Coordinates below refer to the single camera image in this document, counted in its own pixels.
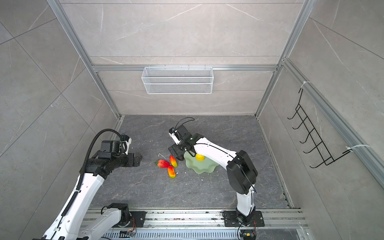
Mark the red yellow fake mango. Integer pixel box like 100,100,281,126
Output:
170,156,178,168

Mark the red fake strawberry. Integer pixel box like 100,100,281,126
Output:
156,159,170,169

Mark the orange yellow fake mango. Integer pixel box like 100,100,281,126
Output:
167,166,176,179

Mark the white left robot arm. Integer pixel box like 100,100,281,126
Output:
41,153,143,240

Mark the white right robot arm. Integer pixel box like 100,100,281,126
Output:
169,125,258,226

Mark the yellow fake lemon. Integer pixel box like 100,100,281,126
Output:
195,154,205,161

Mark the light green wavy fruit bowl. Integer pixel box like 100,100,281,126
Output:
184,152,219,174

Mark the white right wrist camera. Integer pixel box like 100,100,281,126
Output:
169,128,181,145

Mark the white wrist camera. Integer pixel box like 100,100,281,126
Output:
120,135,132,155
169,128,181,145

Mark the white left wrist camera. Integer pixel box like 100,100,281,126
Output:
120,135,132,155

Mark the black corrugated cable conduit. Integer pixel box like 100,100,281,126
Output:
59,128,125,217

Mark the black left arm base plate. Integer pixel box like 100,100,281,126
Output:
113,211,147,229

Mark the white wire mesh basket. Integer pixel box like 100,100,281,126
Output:
142,66,214,95

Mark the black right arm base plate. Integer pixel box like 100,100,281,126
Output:
222,210,265,228

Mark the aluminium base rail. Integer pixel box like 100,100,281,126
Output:
81,209,309,239

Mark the black wire hook rack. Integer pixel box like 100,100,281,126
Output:
287,89,353,169

